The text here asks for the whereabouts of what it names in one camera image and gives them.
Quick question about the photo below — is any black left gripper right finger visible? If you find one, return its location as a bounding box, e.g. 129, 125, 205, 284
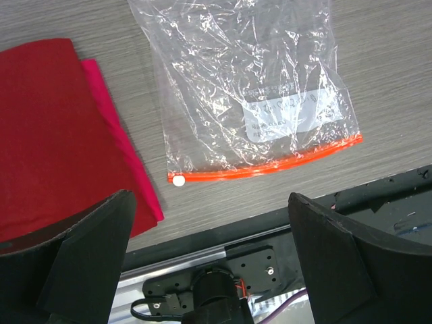
288, 192, 431, 323

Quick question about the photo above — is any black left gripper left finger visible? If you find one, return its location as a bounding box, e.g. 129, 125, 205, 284
1, 190, 136, 323

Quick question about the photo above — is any clear orange-zip plastic bag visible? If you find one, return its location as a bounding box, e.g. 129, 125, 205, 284
129, 1, 362, 186

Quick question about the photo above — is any dark red folded cloth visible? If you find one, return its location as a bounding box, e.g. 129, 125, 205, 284
1, 38, 158, 241

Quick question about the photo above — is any pink folded cloth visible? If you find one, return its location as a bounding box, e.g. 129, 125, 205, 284
80, 59, 164, 222

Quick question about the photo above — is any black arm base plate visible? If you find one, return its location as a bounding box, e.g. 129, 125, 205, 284
142, 245, 280, 323

